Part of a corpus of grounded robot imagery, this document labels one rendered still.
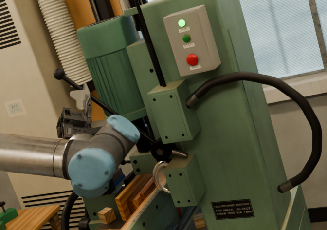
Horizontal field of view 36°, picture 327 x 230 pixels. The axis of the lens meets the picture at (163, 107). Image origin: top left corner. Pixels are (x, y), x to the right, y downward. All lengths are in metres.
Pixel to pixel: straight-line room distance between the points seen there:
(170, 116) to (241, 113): 0.19
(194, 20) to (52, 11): 1.76
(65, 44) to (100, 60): 1.45
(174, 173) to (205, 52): 0.35
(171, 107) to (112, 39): 0.30
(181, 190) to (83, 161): 0.43
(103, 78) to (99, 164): 0.51
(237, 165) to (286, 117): 1.45
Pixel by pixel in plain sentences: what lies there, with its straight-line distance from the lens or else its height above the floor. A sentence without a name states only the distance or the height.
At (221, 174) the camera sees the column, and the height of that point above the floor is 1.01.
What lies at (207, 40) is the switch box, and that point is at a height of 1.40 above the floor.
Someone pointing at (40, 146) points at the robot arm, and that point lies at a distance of 1.12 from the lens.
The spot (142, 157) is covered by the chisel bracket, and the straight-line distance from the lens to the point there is 1.62.
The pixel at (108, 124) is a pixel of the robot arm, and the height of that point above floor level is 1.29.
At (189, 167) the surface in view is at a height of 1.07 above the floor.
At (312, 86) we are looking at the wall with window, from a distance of 2.72.
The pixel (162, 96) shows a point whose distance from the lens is 1.32.
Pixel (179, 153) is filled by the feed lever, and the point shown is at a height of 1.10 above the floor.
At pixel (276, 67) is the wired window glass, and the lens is 2.85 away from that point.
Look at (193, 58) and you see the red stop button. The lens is 1.27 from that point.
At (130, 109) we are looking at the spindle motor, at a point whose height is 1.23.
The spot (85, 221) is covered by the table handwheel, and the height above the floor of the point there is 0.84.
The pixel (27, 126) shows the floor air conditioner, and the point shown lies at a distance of 3.12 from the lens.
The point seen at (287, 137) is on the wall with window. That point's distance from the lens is 2.90.
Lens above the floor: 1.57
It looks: 14 degrees down
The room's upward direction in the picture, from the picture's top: 18 degrees counter-clockwise
